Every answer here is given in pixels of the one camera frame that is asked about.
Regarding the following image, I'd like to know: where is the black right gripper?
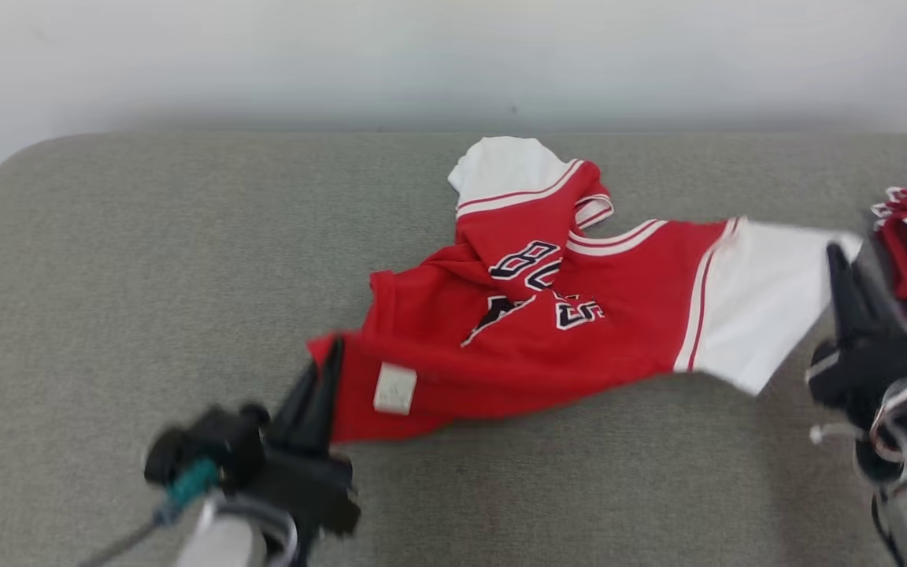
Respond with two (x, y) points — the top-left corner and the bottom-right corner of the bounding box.
(805, 243), (907, 411)

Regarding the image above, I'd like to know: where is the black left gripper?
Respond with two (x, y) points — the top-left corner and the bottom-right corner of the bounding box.
(245, 338), (362, 567)

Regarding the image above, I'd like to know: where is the red white-sleeved Bulls jersey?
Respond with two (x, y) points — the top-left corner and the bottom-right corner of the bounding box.
(307, 135), (864, 447)

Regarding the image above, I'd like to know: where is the grey fabric sofa cushion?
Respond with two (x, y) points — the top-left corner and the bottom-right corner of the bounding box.
(0, 130), (907, 567)

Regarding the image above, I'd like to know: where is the black cable teal plug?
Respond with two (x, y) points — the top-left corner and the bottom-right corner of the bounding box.
(78, 460), (221, 567)

